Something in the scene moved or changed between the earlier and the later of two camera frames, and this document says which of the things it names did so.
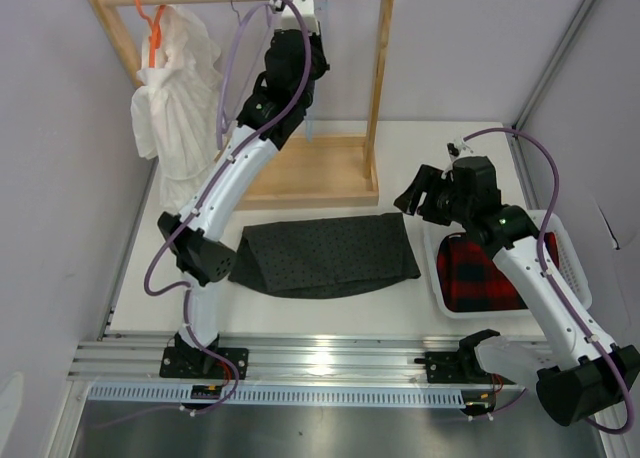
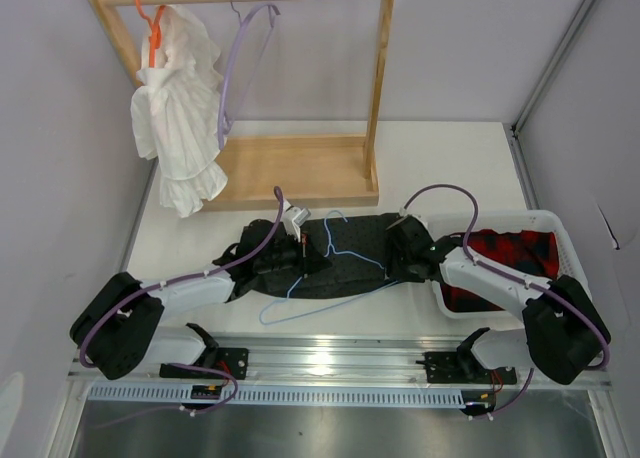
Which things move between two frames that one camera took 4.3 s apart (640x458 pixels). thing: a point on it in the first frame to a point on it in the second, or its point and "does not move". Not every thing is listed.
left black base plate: (201, 362) does not move
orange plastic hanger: (155, 35) does not move
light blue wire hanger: (309, 123) to (328, 249)
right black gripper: (427, 178) to (394, 269)
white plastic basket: (567, 270) does not move
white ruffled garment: (174, 104) does not move
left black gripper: (315, 42) to (308, 259)
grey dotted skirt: (324, 257) does not move
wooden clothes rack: (293, 171) does not move
